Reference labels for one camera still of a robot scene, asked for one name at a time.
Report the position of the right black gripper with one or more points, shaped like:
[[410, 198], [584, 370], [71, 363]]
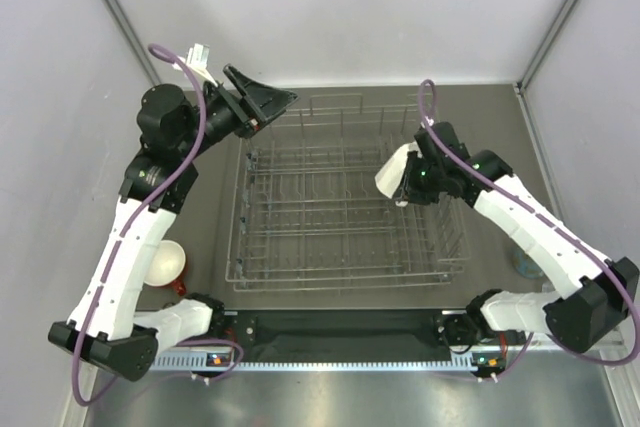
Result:
[[408, 190]]

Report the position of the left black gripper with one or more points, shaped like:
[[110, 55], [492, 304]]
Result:
[[265, 102]]

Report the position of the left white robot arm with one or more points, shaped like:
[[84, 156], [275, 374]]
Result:
[[104, 329]]

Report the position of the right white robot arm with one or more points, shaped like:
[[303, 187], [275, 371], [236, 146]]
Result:
[[591, 293]]

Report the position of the blue patterned mug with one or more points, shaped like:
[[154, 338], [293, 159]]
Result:
[[525, 266]]

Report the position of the clear glass cup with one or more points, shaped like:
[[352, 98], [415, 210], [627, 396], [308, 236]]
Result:
[[547, 287]]

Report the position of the red mug white inside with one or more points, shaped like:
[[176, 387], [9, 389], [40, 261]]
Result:
[[168, 267]]

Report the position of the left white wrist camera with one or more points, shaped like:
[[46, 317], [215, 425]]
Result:
[[196, 60]]

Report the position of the grey wire dish rack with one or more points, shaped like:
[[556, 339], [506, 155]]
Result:
[[308, 216]]

